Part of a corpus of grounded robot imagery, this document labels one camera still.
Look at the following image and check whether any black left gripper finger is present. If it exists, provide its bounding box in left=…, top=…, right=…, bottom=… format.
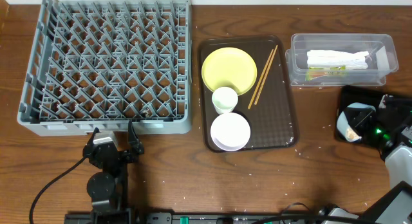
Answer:
left=127, top=121, right=144, bottom=154
left=87, top=127, right=99, bottom=146

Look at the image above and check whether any light blue bowl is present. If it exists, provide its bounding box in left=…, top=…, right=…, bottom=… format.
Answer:
left=336, top=102, right=376, bottom=142

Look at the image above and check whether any green snack wrapper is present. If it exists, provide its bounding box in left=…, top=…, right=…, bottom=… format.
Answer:
left=305, top=66, right=346, bottom=81

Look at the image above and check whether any white pink bowl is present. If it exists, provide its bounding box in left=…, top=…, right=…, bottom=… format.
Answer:
left=210, top=113, right=251, bottom=151

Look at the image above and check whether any pale green plastic cup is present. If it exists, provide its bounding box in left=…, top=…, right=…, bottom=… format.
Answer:
left=212, top=87, right=238, bottom=115

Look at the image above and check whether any yellow plastic plate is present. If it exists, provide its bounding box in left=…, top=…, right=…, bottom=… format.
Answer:
left=201, top=47, right=258, bottom=95

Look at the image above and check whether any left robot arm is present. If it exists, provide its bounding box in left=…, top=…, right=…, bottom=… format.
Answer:
left=82, top=122, right=144, bottom=224

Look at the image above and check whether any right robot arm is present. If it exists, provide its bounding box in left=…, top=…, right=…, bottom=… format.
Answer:
left=319, top=94, right=411, bottom=223

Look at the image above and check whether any black waste tray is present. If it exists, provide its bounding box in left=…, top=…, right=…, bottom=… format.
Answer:
left=333, top=84, right=412, bottom=147

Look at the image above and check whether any grey plastic dishwasher rack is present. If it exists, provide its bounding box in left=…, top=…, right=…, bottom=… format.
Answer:
left=17, top=0, right=192, bottom=136

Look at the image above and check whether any clear plastic waste bin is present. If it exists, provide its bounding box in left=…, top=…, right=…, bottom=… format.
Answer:
left=285, top=33, right=399, bottom=88

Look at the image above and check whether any rice and food scraps pile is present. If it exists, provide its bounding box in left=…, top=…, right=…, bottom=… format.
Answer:
left=344, top=127, right=362, bottom=142

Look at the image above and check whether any dark brown serving tray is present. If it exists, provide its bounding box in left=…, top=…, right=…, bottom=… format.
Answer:
left=199, top=35, right=299, bottom=153

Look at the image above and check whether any wooden chopstick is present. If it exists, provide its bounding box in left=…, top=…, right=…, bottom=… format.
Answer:
left=254, top=45, right=278, bottom=105
left=248, top=49, right=274, bottom=109

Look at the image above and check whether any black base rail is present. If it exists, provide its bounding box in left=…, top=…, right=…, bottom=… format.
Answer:
left=63, top=211, right=323, bottom=224

